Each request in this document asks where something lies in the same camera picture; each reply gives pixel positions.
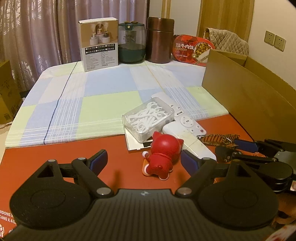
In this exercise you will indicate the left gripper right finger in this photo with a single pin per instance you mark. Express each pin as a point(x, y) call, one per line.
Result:
point(200, 171)

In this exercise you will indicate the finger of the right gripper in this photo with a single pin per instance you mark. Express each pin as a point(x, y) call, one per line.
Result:
point(246, 145)

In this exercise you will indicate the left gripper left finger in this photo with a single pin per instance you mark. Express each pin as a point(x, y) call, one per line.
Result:
point(87, 171)

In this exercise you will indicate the white plain remote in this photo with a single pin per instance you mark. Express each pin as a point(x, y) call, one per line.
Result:
point(191, 142)

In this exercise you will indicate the red cat figurine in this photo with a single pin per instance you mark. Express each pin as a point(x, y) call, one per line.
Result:
point(165, 151)

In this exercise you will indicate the white remote with buttons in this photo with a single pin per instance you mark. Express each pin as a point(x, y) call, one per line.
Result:
point(181, 116)

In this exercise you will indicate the clear box of floss picks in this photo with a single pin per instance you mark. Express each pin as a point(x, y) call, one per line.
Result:
point(147, 118)

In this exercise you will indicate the open cardboard box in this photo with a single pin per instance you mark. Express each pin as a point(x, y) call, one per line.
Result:
point(262, 102)

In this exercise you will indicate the white flat tray lid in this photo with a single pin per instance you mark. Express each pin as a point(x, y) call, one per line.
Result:
point(132, 143)

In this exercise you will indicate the checkered pastel tablecloth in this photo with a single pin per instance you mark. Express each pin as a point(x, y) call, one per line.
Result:
point(68, 104)

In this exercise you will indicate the cardboard boxes on floor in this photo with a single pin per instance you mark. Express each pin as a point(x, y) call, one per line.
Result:
point(11, 100)

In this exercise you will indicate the red instant rice bowl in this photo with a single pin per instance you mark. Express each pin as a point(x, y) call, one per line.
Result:
point(191, 49)

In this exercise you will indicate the wooden door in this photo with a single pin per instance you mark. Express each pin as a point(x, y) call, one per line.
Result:
point(233, 15)

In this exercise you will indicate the white product box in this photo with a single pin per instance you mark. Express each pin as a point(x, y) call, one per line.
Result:
point(98, 39)

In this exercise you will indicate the green glass jar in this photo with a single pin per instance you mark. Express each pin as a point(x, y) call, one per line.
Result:
point(131, 42)

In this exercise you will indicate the brown cylindrical canister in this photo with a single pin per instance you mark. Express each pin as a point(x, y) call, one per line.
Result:
point(160, 32)

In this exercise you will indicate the mauve curtain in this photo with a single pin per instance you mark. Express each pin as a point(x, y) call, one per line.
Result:
point(36, 35)

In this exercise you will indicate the wall socket panel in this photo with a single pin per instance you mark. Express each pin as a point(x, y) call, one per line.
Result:
point(275, 40)

